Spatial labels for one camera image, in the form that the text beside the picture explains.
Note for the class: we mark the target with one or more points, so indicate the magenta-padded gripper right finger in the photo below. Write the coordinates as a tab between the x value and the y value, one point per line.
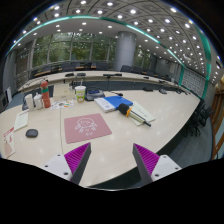
165	166

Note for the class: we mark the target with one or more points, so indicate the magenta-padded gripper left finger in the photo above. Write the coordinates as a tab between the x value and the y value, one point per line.
56	165

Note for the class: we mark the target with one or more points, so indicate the black computer mouse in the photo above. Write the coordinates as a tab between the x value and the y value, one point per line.
31	133

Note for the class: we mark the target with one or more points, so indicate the pink printed mouse pad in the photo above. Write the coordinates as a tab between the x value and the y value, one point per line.
71	135

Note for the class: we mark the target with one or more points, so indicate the red and white leaflet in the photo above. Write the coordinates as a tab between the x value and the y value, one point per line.
8	143

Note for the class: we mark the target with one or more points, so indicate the white and green booklet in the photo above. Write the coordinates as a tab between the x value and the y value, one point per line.
146	115

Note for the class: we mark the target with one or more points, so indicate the white paper booklet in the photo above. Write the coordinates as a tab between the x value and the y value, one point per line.
21	120

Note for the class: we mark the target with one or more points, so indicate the colourful printed flyer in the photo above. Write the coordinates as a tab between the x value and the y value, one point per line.
63	104

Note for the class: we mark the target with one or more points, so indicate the row of black office chairs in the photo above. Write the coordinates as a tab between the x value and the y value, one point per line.
101	66
200	116

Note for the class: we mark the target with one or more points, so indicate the white lidded mug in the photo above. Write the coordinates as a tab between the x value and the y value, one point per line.
38	102

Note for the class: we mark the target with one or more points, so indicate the white paper cup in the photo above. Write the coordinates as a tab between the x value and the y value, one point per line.
29	102

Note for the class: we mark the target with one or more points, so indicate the red bottle with green band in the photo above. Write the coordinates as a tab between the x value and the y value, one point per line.
45	96

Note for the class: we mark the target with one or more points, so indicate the black handheld microphone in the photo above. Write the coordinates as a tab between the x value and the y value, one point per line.
125	109

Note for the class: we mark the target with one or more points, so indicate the beige cardboard box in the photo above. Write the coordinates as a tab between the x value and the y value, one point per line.
63	91

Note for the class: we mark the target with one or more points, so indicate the printed drink cup with straw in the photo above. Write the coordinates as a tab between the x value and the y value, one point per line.
80	95

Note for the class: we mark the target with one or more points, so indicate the black desk conference unit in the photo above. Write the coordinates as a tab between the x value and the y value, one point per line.
94	95

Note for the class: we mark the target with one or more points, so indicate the blue and white book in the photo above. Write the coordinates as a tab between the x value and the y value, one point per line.
115	101

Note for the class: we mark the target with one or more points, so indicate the white standing appliance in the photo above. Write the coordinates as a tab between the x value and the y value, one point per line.
9	95

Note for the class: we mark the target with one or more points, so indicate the black gooseneck desk microphone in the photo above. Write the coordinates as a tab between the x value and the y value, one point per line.
118	93

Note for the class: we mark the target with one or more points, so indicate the long curved conference table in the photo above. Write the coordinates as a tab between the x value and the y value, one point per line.
100	76

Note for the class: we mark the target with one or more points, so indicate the group of ceiling lights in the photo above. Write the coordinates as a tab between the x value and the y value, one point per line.
133	11

